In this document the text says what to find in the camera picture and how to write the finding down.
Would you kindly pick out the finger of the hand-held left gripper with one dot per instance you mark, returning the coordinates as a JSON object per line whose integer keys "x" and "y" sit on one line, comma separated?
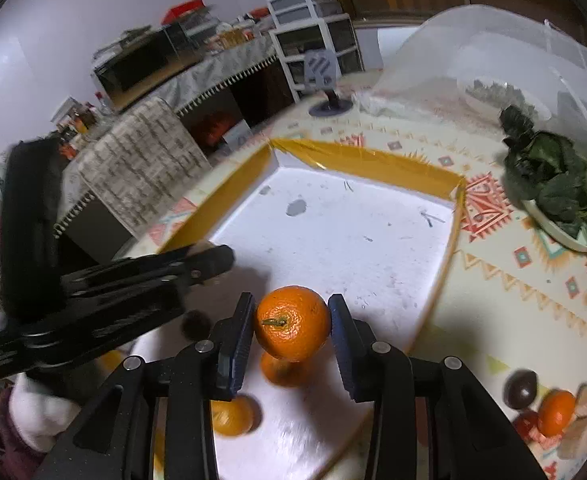
{"x": 98, "y": 325}
{"x": 173, "y": 267}

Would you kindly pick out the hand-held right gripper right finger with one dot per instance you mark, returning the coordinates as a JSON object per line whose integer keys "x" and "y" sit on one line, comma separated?
{"x": 346, "y": 355}

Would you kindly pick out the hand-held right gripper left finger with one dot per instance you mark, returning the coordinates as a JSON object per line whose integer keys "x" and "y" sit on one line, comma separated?
{"x": 236, "y": 350}

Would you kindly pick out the orange mandarin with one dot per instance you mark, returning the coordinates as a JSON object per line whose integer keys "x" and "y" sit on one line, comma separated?
{"x": 556, "y": 412}
{"x": 298, "y": 330}
{"x": 283, "y": 375}
{"x": 236, "y": 417}

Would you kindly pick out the white tray with yellow edge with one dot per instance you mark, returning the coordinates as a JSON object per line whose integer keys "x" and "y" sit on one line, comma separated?
{"x": 348, "y": 240}

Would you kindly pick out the dark passion fruit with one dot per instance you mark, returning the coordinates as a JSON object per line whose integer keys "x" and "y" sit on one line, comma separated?
{"x": 521, "y": 389}

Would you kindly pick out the red jujube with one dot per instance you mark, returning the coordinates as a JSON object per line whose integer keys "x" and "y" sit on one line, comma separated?
{"x": 526, "y": 424}

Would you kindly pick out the black microwave oven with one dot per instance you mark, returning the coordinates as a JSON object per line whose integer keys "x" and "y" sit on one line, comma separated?
{"x": 138, "y": 67}

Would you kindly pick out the tasselled side table cloth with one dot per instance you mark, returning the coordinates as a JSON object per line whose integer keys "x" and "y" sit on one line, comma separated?
{"x": 213, "y": 72}

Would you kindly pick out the grey phone stand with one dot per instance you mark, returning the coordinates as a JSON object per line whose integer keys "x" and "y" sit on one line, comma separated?
{"x": 321, "y": 72}

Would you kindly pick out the white oval plate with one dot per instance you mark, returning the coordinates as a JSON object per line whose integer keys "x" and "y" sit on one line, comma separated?
{"x": 558, "y": 232}

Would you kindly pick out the red box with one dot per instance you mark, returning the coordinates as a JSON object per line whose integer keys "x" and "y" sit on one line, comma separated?
{"x": 186, "y": 11}

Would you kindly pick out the large white drawer unit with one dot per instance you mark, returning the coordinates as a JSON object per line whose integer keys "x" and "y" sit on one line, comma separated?
{"x": 318, "y": 50}

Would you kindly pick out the green spinach leaves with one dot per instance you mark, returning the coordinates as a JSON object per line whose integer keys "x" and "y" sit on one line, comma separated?
{"x": 553, "y": 180}

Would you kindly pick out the plate of cooked food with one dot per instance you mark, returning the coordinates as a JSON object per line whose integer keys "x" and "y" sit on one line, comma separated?
{"x": 503, "y": 95}

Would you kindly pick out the white mesh food cover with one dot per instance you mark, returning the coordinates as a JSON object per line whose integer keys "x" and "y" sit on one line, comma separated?
{"x": 448, "y": 45}

